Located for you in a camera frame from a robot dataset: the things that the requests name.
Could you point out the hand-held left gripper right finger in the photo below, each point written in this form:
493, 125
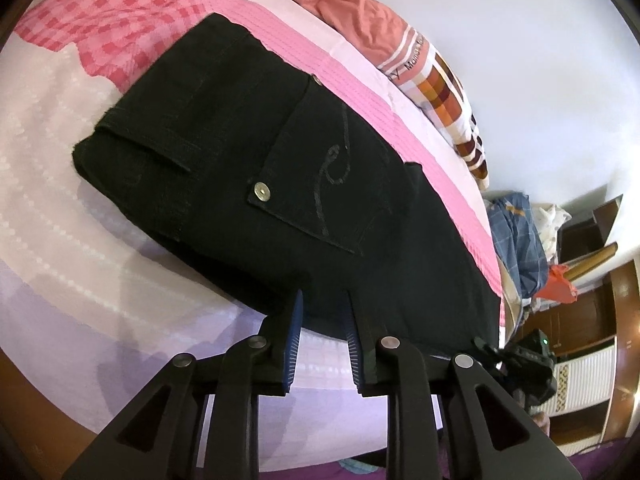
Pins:
354, 345

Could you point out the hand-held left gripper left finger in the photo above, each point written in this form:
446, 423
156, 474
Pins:
294, 340

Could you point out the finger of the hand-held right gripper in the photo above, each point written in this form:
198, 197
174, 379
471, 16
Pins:
489, 350

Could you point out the black pants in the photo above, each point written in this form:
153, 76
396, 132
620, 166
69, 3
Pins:
225, 160

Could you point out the white slatted panel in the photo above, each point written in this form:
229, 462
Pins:
585, 375

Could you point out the beige mattress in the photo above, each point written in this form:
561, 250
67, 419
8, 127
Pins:
511, 300

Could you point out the red plastic bag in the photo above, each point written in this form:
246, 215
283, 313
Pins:
557, 285

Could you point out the blue plaid cloth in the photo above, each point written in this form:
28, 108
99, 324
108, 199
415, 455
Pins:
520, 245

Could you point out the brown wooden cabinet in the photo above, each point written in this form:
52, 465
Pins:
625, 300

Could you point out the white floral cloth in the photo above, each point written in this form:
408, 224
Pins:
550, 220

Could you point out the pink checked bedsheet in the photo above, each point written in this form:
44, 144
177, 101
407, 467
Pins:
75, 235

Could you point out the orange plaid pillow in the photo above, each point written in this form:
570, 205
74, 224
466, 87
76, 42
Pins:
360, 10

